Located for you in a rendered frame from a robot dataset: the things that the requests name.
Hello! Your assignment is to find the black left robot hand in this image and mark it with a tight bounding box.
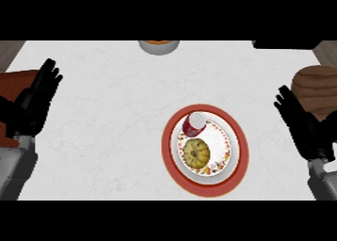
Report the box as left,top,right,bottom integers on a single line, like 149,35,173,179
0,57,64,139

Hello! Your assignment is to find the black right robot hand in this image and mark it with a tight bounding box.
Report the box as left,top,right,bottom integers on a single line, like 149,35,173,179
273,85,337,163

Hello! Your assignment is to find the white plate with floral rim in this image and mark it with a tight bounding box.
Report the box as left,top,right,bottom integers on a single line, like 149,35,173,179
170,110,241,185

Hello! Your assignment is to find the yellow round squash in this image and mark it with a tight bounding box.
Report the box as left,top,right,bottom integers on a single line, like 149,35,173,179
182,137,211,169

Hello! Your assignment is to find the grey bowl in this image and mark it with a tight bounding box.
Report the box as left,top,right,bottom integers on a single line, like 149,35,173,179
137,40,180,56

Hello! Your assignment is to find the dark red mat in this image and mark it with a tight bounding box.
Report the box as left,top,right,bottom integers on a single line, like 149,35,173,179
0,69,42,149

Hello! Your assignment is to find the brown wooden cutting board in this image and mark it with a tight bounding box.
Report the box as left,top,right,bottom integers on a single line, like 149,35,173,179
291,64,337,146

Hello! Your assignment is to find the red round placemat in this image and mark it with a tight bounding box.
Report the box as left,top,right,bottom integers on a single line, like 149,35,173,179
160,104,251,199

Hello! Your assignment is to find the red can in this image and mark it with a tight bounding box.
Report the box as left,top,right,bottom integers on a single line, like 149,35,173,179
180,112,208,138

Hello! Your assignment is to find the black appliance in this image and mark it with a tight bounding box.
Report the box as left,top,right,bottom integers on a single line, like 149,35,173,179
252,40,325,51

